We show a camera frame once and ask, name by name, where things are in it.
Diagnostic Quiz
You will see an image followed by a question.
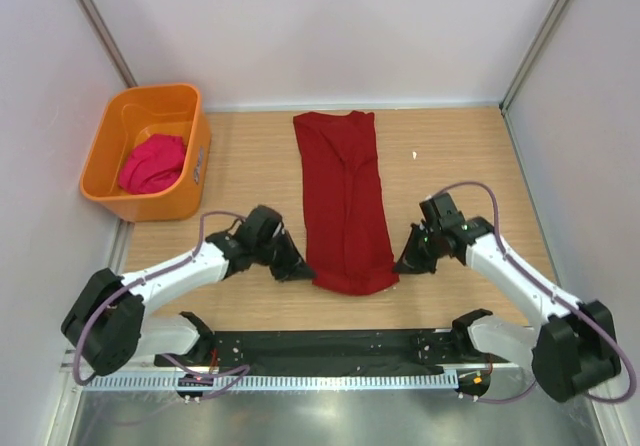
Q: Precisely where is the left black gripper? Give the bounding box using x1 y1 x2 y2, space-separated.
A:
254 227 317 280

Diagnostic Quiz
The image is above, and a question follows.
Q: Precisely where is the dark red t-shirt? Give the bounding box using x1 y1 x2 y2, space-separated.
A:
293 111 398 296

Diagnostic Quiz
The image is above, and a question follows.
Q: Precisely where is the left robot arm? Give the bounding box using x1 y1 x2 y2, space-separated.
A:
61 205 316 386

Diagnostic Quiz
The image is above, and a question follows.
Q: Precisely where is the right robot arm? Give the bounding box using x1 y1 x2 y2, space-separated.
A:
394 192 622 402

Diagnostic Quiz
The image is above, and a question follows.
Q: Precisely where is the pink t-shirt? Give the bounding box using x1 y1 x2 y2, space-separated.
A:
118 134 186 195

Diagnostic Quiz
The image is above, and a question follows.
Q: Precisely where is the orange plastic bin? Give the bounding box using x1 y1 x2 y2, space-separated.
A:
80 83 211 222

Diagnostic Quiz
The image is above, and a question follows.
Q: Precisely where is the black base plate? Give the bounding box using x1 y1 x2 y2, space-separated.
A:
178 329 504 377

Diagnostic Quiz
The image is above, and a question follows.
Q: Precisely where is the slotted cable duct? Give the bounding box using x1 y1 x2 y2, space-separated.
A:
85 370 458 392

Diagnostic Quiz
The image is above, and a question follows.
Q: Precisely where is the aluminium rail frame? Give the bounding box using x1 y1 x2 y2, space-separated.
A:
59 324 609 373

